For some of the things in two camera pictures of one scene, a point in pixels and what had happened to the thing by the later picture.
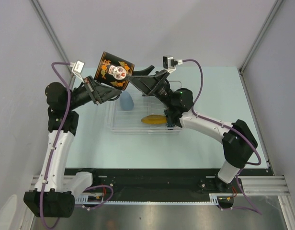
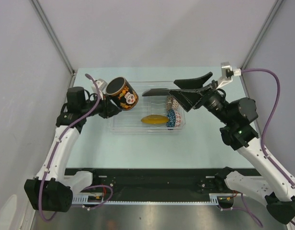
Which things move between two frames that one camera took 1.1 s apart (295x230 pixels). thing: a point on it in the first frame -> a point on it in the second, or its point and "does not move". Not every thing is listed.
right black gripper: x=148 y=85 -> x=189 y=98
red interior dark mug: x=113 y=71 -> x=121 y=93
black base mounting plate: x=119 y=182 does not move
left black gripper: x=98 y=93 -> x=108 y=109
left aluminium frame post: x=51 y=32 does not move
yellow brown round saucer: x=153 y=119 does not move
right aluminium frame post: x=275 y=7 does not move
